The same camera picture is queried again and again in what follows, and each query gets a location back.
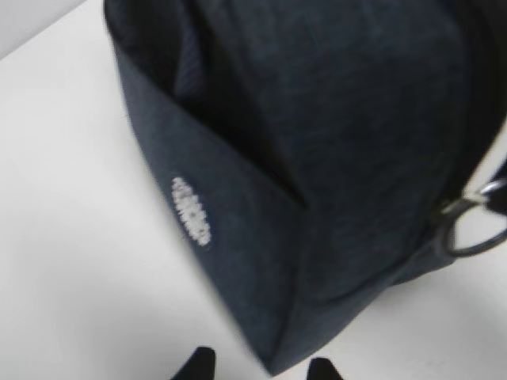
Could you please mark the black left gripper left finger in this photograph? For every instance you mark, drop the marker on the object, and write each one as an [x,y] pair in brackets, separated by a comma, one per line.
[200,365]

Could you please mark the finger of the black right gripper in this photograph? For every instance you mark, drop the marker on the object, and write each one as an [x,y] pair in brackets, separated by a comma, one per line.
[497,198]

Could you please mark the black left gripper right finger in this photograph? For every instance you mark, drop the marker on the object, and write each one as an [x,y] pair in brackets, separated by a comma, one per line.
[322,366]

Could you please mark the dark navy fabric lunch bag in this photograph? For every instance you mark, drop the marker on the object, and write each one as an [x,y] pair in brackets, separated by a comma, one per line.
[315,153]

